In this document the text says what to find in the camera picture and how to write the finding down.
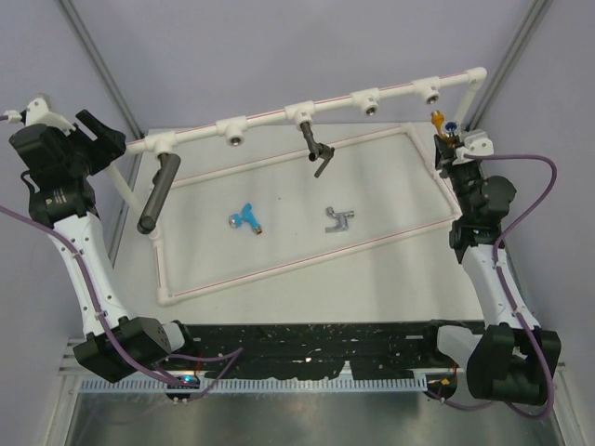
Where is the orange faucet chrome knob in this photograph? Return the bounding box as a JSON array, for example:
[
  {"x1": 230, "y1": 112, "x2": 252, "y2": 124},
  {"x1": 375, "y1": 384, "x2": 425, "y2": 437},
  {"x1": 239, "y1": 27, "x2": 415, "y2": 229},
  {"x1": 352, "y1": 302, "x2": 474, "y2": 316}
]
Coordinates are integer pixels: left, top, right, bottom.
[{"x1": 430, "y1": 110, "x2": 461, "y2": 148}]

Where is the right aluminium frame post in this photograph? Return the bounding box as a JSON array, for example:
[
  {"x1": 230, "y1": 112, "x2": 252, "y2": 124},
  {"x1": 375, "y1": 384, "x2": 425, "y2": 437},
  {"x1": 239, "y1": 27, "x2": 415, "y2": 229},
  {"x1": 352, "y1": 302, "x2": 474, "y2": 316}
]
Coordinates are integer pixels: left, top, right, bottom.
[{"x1": 466, "y1": 0, "x2": 553, "y2": 130}]

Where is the aluminium frame post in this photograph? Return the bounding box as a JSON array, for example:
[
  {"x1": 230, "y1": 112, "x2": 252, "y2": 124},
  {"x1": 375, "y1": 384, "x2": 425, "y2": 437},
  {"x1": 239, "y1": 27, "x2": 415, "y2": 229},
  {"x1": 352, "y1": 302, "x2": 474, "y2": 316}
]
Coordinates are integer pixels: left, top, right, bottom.
[
  {"x1": 466, "y1": 0, "x2": 553, "y2": 130},
  {"x1": 58, "y1": 0, "x2": 143, "y2": 140}
]

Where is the dark grey lever faucet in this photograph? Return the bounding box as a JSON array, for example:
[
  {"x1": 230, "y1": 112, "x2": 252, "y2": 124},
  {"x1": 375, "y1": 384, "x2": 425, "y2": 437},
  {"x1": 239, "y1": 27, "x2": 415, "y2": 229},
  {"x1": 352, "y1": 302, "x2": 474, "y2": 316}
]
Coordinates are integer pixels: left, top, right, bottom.
[{"x1": 299, "y1": 122, "x2": 335, "y2": 178}]

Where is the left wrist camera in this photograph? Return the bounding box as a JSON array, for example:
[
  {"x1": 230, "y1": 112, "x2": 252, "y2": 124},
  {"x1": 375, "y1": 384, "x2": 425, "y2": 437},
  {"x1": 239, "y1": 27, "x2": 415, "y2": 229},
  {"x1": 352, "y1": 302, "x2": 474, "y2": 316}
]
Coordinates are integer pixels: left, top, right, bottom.
[{"x1": 1, "y1": 95, "x2": 75, "y2": 135}]

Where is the white slotted cable duct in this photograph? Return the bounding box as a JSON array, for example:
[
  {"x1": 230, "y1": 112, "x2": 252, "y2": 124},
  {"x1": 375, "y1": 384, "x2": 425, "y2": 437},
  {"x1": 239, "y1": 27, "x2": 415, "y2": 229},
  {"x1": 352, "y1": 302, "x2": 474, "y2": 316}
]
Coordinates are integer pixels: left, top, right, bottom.
[{"x1": 79, "y1": 374, "x2": 428, "y2": 394}]

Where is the blue plastic faucet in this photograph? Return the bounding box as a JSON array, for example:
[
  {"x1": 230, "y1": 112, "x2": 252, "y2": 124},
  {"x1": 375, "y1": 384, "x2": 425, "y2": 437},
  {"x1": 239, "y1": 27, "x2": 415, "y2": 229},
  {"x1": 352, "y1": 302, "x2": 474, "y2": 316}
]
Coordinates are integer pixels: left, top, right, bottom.
[{"x1": 228, "y1": 203, "x2": 263, "y2": 235}]

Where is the left aluminium frame post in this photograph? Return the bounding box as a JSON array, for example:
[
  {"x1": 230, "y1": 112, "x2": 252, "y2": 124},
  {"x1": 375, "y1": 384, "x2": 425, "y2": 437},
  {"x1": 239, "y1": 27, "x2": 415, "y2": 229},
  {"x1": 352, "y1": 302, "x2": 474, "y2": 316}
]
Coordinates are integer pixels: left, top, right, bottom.
[{"x1": 58, "y1": 0, "x2": 143, "y2": 140}]

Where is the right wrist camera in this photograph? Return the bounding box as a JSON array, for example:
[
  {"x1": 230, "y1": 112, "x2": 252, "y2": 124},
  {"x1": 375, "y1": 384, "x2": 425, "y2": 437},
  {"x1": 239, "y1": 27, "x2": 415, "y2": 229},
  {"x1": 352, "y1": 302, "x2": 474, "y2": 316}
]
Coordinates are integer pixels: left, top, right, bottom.
[{"x1": 453, "y1": 129, "x2": 494, "y2": 165}]

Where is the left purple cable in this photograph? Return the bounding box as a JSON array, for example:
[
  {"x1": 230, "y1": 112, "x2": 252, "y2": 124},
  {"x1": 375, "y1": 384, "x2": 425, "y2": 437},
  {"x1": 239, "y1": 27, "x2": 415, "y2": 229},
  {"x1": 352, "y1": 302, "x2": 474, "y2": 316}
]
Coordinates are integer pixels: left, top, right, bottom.
[{"x1": 0, "y1": 109, "x2": 243, "y2": 403}]

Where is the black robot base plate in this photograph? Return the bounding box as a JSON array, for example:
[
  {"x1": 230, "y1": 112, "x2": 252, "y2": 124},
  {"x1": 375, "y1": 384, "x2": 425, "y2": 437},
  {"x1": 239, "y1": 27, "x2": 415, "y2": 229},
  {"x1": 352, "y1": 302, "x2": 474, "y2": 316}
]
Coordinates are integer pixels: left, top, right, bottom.
[{"x1": 161, "y1": 320, "x2": 456, "y2": 381}]

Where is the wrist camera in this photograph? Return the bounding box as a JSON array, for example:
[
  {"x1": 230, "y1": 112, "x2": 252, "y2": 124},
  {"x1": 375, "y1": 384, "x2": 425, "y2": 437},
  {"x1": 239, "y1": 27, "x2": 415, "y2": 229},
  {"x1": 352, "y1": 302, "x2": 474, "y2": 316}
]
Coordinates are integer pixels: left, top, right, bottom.
[
  {"x1": 453, "y1": 129, "x2": 494, "y2": 165},
  {"x1": 1, "y1": 95, "x2": 75, "y2": 135}
]

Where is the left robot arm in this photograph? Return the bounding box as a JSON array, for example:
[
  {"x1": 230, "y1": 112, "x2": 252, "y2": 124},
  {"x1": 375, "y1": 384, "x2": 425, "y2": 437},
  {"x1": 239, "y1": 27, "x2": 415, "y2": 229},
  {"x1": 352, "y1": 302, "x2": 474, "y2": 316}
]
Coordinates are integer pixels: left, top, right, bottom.
[{"x1": 4, "y1": 99, "x2": 199, "y2": 385}]

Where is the silver metal faucet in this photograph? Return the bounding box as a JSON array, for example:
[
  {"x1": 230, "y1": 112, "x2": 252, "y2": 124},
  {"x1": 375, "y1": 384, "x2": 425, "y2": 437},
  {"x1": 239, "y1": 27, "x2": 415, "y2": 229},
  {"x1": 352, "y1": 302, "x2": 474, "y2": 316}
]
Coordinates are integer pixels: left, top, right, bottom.
[{"x1": 324, "y1": 206, "x2": 355, "y2": 233}]

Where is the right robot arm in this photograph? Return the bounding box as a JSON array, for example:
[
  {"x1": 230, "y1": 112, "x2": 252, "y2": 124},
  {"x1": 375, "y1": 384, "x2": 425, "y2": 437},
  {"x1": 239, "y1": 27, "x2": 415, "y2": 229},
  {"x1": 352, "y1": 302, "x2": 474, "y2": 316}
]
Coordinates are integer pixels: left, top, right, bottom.
[{"x1": 420, "y1": 135, "x2": 562, "y2": 413}]

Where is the white PVC pipe frame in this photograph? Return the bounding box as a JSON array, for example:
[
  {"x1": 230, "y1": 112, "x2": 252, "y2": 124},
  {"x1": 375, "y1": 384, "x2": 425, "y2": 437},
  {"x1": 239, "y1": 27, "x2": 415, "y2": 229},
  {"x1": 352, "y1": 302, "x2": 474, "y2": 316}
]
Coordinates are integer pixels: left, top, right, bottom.
[{"x1": 106, "y1": 67, "x2": 487, "y2": 307}]

